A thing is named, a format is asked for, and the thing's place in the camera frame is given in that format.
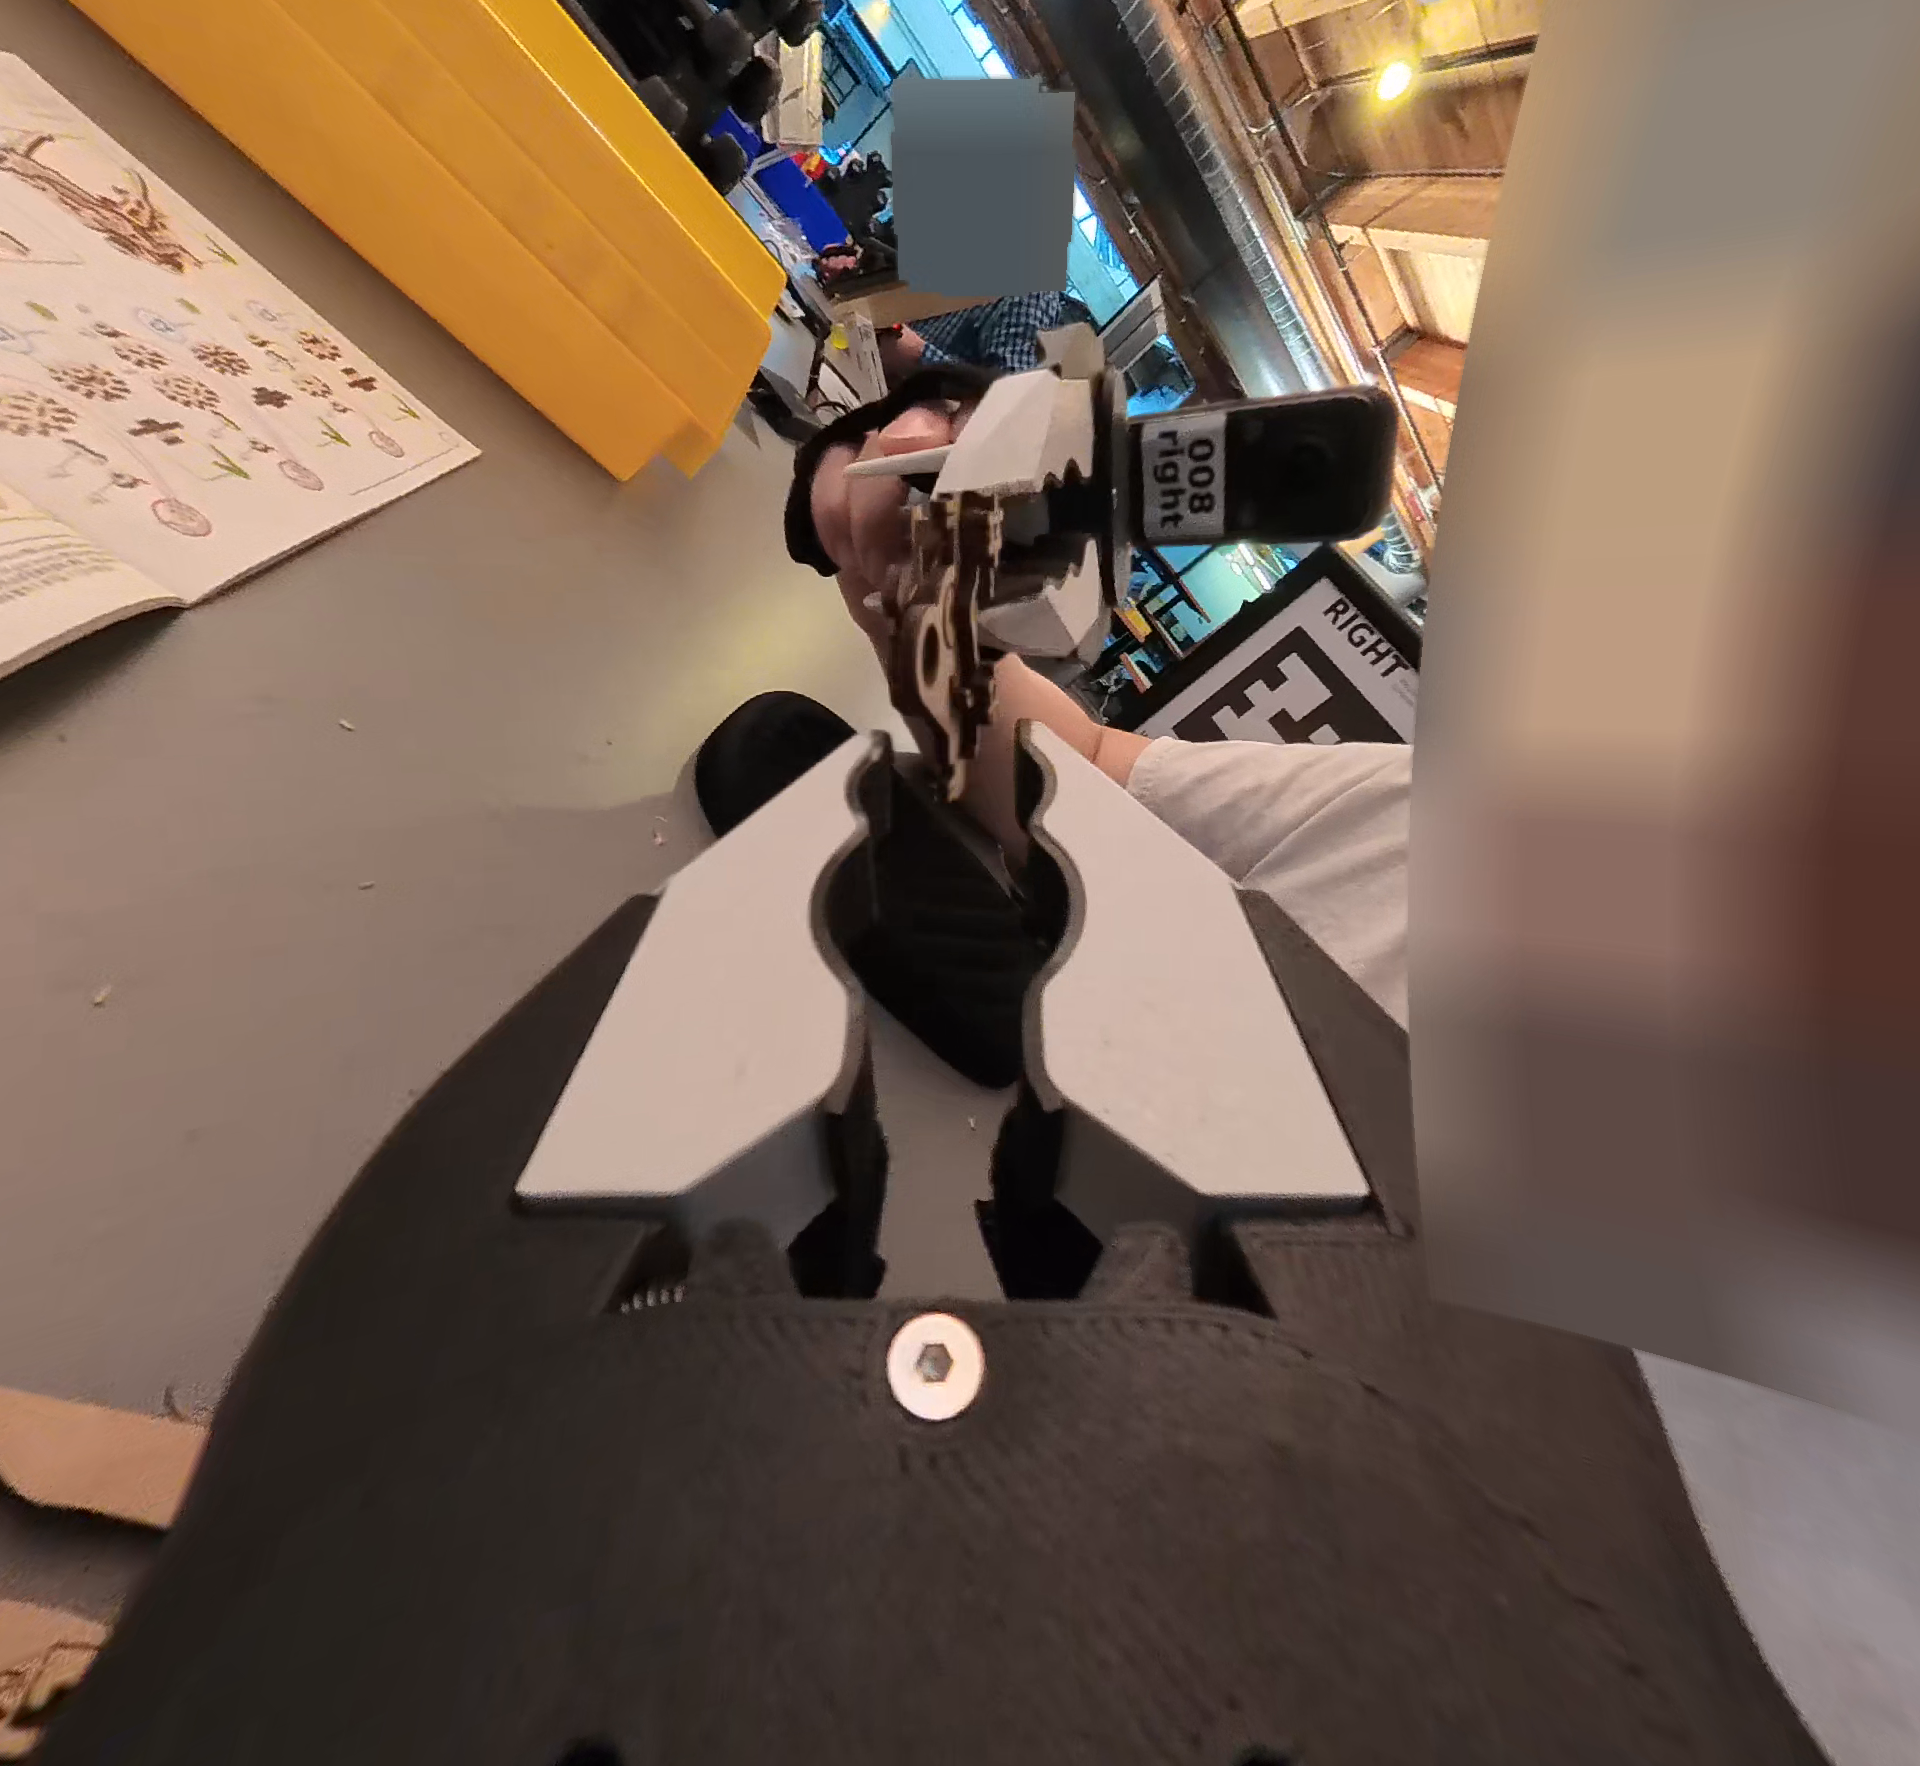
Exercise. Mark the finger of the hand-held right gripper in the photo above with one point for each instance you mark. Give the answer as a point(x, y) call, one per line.
point(1019, 438)
point(1050, 610)

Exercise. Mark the laser-cut wooden parts sheet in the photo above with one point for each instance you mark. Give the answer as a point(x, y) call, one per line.
point(90, 1460)

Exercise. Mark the illustrated instruction booklet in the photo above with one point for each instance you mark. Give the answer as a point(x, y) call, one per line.
point(180, 445)

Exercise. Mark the black padded wrist rest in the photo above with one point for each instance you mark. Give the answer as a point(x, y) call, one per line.
point(945, 956)

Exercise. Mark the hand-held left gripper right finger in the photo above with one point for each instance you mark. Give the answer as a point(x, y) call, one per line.
point(1201, 1047)

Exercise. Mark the person's right hand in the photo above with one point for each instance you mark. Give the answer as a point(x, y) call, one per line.
point(877, 536)

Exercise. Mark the black and white marker sign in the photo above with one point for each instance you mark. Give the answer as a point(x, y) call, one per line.
point(1275, 686)

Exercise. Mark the yellow plastic bin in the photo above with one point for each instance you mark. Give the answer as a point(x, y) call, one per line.
point(449, 116)

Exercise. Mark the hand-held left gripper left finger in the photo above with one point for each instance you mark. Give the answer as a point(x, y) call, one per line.
point(689, 1047)

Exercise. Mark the round ceiling light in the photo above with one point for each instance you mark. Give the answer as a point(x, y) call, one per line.
point(1396, 77)

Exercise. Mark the silver ventilation duct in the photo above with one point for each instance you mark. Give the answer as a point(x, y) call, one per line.
point(1139, 71)

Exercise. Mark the person's right forearm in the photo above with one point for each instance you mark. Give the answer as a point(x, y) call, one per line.
point(1275, 836)

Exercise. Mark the small wooden model assembly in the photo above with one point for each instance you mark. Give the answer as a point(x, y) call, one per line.
point(938, 641)

